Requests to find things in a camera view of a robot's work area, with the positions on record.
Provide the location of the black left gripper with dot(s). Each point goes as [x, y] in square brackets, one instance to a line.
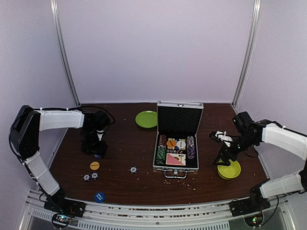
[100, 150]

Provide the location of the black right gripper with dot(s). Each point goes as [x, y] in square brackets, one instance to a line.
[224, 150]

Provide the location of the white dealer button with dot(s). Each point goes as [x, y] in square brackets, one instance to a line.
[181, 145]

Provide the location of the aluminium poker case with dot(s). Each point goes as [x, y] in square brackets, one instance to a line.
[178, 120]

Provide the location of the red card deck box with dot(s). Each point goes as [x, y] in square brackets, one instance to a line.
[176, 159]

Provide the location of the dark poker chip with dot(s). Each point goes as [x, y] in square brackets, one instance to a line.
[94, 175]
[133, 169]
[86, 177]

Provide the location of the orange big blind button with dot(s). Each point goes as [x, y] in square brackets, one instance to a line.
[171, 144]

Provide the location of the blue small blind button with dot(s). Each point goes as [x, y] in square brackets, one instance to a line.
[99, 197]

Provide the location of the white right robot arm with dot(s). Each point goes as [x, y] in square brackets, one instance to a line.
[277, 141]

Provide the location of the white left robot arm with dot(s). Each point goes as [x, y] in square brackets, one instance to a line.
[36, 132]

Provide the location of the green bowl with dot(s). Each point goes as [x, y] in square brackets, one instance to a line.
[229, 172]

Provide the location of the purple poker chip stack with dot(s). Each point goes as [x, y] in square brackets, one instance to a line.
[190, 148]

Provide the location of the row of red dice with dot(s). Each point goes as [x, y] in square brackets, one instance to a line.
[169, 151]

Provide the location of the green poker chip stack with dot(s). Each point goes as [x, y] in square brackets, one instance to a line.
[160, 156]

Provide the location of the green plate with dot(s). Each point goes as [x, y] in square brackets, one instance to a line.
[146, 119]

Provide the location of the red-black poker chip stack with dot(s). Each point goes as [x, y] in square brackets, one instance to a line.
[162, 141]

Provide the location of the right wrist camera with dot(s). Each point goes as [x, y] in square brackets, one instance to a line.
[219, 136]

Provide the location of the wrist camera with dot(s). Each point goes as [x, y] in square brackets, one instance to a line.
[219, 136]
[101, 120]

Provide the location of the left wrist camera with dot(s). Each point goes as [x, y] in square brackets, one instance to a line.
[101, 120]

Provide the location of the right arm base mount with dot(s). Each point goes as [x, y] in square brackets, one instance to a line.
[248, 206]

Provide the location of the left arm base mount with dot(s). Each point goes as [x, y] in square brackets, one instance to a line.
[66, 206]

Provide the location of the aluminium front rail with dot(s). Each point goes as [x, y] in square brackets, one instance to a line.
[203, 216]

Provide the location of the aluminium corner post right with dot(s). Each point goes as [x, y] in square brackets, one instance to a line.
[252, 37]

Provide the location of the aluminium corner post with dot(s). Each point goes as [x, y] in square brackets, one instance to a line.
[62, 50]
[252, 37]

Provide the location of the aluminium corner post left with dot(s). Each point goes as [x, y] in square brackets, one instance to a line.
[62, 50]

